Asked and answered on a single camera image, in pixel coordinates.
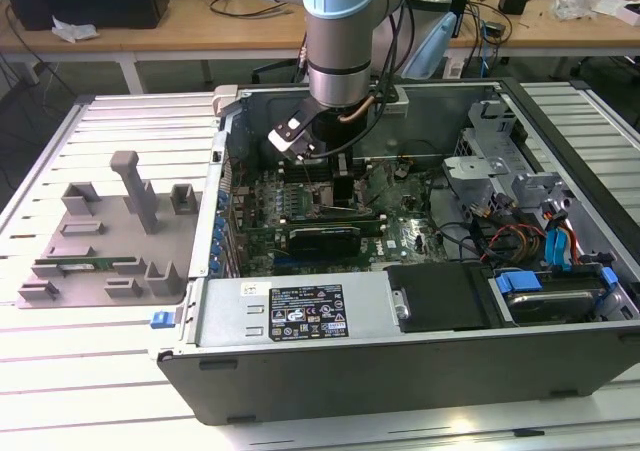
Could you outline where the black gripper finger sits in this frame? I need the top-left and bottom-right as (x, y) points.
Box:
(332, 153), (367, 208)

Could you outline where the metal socket cover frame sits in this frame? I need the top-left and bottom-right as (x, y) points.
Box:
(353, 168), (386, 208)

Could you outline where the CPU socket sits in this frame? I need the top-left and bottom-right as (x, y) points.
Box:
(312, 183), (354, 215)

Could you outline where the black graphics card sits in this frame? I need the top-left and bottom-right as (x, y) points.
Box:
(287, 225), (362, 261)

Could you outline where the green motherboard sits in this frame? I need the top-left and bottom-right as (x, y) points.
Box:
(227, 158), (451, 277)

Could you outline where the black disk bay cover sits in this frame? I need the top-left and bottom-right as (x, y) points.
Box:
(387, 263), (495, 333)

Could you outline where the black upright box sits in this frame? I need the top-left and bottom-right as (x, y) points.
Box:
(446, 0), (472, 40)

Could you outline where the silver power supply with label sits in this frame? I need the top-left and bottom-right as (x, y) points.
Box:
(194, 276), (401, 348)

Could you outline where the wooden desk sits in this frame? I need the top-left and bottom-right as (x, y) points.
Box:
(0, 0), (640, 97)

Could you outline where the open black PC case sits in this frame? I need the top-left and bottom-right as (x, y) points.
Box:
(155, 76), (640, 427)

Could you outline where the hard disk in blue carrier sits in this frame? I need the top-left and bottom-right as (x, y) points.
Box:
(492, 265), (621, 327)

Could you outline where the grey parts rack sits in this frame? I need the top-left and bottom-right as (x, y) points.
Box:
(17, 150), (204, 311)

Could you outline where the green RAM stick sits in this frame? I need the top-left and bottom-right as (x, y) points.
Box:
(34, 256), (139, 273)

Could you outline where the clear plastic wrap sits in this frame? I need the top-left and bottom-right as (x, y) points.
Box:
(553, 0), (600, 22)

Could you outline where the crumpled white paper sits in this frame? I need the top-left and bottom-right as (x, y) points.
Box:
(51, 14), (100, 43)

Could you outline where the small white box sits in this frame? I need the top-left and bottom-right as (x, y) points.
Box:
(614, 0), (640, 26)

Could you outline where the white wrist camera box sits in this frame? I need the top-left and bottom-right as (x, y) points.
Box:
(267, 114), (320, 161)

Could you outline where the blue flat data wire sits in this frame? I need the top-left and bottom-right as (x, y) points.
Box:
(543, 210), (576, 272)

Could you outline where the orange data wire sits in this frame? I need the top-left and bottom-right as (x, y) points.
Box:
(562, 220), (584, 270)

